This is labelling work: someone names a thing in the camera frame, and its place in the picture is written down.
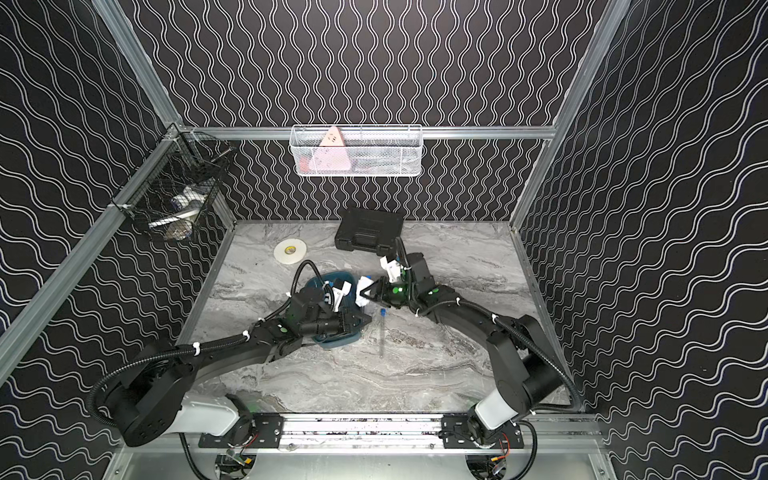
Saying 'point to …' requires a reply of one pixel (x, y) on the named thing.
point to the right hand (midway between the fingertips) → (363, 293)
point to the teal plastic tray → (330, 279)
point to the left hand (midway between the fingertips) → (372, 317)
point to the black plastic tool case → (361, 229)
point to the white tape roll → (290, 251)
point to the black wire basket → (169, 188)
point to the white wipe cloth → (362, 283)
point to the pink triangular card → (330, 159)
